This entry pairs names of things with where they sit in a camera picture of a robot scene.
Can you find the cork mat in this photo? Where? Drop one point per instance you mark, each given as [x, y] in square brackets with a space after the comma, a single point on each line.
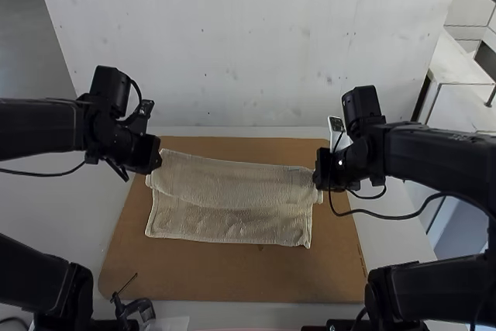
[232, 273]

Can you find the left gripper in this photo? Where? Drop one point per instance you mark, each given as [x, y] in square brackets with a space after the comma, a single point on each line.
[146, 154]

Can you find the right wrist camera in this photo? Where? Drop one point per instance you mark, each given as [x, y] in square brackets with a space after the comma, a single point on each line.
[336, 129]

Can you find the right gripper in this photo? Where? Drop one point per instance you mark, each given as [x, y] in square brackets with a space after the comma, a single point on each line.
[325, 170]

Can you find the pale towel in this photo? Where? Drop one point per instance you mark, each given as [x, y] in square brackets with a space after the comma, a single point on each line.
[232, 191]

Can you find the black clamp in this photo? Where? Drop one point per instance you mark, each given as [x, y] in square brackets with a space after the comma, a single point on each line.
[135, 307]

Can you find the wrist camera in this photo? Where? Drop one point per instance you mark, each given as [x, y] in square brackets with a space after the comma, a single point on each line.
[336, 129]
[143, 118]

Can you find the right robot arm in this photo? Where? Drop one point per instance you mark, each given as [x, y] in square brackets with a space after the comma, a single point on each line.
[426, 149]

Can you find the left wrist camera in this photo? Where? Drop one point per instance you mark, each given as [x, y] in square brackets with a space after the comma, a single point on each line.
[143, 118]

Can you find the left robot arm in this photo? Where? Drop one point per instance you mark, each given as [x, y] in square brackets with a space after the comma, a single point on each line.
[38, 125]

